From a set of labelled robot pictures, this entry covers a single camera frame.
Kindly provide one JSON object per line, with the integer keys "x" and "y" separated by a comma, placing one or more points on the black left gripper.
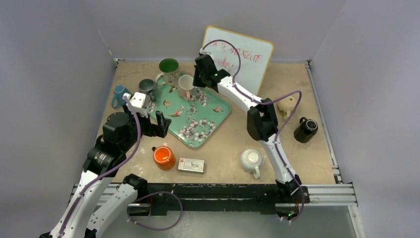
{"x": 160, "y": 129}

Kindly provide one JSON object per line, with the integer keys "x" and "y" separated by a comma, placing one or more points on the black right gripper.
{"x": 201, "y": 78}

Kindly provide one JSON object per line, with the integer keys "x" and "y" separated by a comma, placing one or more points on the pink faceted mug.
{"x": 185, "y": 86}

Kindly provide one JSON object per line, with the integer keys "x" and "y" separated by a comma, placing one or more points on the orange mug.
{"x": 163, "y": 157}

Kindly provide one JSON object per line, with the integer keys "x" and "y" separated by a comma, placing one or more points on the floral mug green inside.
{"x": 169, "y": 72}

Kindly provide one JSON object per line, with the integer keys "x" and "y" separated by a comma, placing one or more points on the blue grey mug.
{"x": 149, "y": 87}

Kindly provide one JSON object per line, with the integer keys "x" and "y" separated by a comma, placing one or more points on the white speckled mug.
{"x": 251, "y": 160}

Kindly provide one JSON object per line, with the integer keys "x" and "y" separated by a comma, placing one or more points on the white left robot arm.
{"x": 121, "y": 131}

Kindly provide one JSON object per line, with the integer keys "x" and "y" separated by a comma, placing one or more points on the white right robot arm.
{"x": 262, "y": 122}

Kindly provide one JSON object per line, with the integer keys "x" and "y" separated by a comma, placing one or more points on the beige mug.
{"x": 287, "y": 106}

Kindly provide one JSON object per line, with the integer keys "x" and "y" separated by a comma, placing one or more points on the black mug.
{"x": 306, "y": 130}

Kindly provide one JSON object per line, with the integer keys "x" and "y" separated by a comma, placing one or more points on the green floral tray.
{"x": 193, "y": 121}

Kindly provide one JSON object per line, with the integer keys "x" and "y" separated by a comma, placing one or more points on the yellow framed whiteboard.
{"x": 235, "y": 52}

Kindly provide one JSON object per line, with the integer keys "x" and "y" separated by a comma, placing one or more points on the small white cardboard box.
{"x": 191, "y": 165}

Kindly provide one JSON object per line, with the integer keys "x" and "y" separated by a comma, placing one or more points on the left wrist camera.
{"x": 139, "y": 102}

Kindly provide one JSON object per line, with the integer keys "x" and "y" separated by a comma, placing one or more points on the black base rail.
{"x": 267, "y": 199}

